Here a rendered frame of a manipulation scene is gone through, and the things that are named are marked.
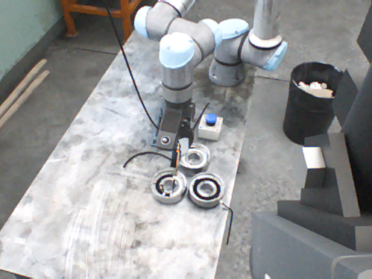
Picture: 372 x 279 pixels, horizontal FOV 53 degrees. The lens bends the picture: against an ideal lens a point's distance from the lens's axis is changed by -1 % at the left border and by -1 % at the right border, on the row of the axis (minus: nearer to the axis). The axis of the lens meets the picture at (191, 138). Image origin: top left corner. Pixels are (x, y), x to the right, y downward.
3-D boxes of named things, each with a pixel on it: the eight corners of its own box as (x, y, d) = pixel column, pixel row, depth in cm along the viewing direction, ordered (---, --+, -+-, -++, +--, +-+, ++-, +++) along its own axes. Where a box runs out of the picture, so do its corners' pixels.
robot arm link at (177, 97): (188, 93, 85) (154, 87, 86) (188, 107, 89) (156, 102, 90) (196, 73, 90) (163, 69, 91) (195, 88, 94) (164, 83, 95)
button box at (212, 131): (218, 141, 126) (219, 130, 123) (197, 137, 127) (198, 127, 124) (222, 124, 132) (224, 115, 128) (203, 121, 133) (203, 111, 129)
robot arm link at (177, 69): (203, 36, 81) (180, 54, 76) (201, 76, 89) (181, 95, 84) (174, 25, 84) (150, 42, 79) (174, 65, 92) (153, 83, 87)
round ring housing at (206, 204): (181, 194, 111) (181, 186, 108) (205, 174, 116) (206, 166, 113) (207, 215, 106) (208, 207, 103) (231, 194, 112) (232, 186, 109)
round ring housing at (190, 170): (212, 174, 116) (213, 165, 113) (180, 178, 115) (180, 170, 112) (206, 149, 124) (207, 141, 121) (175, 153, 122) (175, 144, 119)
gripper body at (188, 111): (196, 118, 103) (197, 84, 94) (188, 141, 97) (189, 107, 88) (169, 114, 104) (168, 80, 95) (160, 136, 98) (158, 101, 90)
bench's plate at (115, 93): (203, 326, 88) (204, 324, 86) (-18, 266, 97) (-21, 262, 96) (262, 50, 168) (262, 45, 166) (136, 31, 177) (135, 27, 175)
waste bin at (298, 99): (329, 154, 229) (352, 102, 197) (275, 145, 234) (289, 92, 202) (329, 117, 251) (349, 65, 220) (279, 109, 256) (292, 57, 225)
